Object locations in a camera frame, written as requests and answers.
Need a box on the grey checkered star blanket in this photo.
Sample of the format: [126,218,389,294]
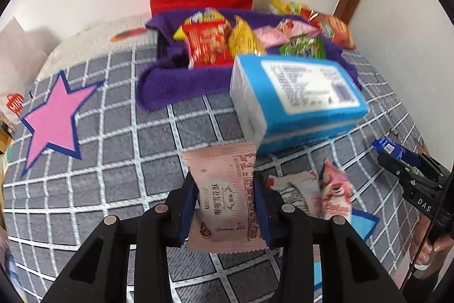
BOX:
[0,37,430,303]

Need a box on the yellow red snack packet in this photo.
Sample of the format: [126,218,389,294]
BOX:
[268,0,309,18]

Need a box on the orange snack packet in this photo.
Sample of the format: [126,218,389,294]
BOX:
[317,12,356,50]

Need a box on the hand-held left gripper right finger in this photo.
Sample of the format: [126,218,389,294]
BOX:
[253,171,407,303]

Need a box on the white quilted bedding orange print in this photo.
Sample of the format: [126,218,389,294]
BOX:
[37,14,158,76]

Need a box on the yellow multicolour snack packet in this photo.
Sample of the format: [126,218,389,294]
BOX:
[173,7,228,41]

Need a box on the person's right hand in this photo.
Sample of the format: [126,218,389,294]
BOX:
[411,218,454,280]

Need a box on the blue snack packet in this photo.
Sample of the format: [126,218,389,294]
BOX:
[372,136,405,160]

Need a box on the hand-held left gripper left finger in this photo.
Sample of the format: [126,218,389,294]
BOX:
[43,175,199,303]

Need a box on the bright pink snack packet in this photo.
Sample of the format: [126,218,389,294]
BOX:
[253,19,320,48]

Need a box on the pink bear snack packet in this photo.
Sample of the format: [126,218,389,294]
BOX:
[319,158,352,223]

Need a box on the purple cloth basket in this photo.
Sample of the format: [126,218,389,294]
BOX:
[136,7,362,112]

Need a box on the white plastic bag red logo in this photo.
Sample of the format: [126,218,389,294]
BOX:
[0,16,61,128]

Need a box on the pale pink snack packet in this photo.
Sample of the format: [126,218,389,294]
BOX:
[181,143,268,256]

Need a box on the white red snack packet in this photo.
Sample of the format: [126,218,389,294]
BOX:
[267,171,325,218]

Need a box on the blue tissue pack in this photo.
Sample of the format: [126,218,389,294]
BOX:
[229,54,371,152]

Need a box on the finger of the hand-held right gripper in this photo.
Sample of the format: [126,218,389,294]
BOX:
[397,147,450,180]
[377,152,444,192]

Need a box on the green snack packet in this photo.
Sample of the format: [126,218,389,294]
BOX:
[279,34,325,58]

